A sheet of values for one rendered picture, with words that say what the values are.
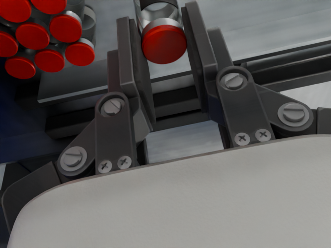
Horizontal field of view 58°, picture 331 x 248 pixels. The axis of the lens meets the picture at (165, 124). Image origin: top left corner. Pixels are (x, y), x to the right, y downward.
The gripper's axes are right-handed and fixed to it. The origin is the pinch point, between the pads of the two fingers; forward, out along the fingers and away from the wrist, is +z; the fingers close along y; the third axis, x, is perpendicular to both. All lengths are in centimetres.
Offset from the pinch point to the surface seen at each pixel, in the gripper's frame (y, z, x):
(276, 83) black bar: 10.0, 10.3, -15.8
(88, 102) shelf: -9.8, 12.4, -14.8
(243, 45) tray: 6.3, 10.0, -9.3
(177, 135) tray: -1.3, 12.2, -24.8
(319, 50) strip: 14.8, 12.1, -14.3
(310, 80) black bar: 13.7, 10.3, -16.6
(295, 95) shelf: 13.9, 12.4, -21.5
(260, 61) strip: 8.8, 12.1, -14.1
